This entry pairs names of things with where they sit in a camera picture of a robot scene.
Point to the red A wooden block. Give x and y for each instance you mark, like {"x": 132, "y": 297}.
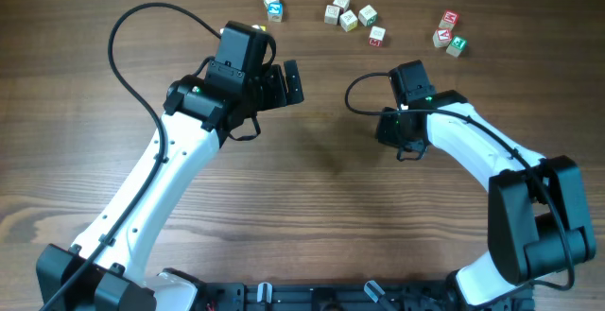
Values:
{"x": 442, "y": 37}

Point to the red sided wooden block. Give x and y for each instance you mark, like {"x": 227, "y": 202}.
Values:
{"x": 343, "y": 5}

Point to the green F wooden block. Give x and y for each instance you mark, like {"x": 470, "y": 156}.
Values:
{"x": 456, "y": 47}

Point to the green letter wooden block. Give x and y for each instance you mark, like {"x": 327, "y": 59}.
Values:
{"x": 367, "y": 16}

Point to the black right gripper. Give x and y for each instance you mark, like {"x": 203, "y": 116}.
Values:
{"x": 383, "y": 136}

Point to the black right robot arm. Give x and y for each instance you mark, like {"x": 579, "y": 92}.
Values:
{"x": 538, "y": 217}

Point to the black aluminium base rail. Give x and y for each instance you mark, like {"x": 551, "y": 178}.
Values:
{"x": 421, "y": 296}

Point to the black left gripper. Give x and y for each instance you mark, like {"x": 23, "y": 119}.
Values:
{"x": 282, "y": 95}

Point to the blue N wooden block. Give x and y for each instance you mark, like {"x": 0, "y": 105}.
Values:
{"x": 275, "y": 12}

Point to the yellow letter wooden block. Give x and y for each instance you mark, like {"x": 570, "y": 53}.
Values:
{"x": 348, "y": 20}

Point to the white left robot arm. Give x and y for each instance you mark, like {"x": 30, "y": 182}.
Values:
{"x": 105, "y": 267}

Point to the red W wooden block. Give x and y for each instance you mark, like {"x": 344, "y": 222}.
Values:
{"x": 448, "y": 20}

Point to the blue framed wooden block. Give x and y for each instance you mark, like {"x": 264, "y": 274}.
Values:
{"x": 331, "y": 15}

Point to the red M wooden block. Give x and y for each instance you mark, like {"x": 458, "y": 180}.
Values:
{"x": 377, "y": 36}

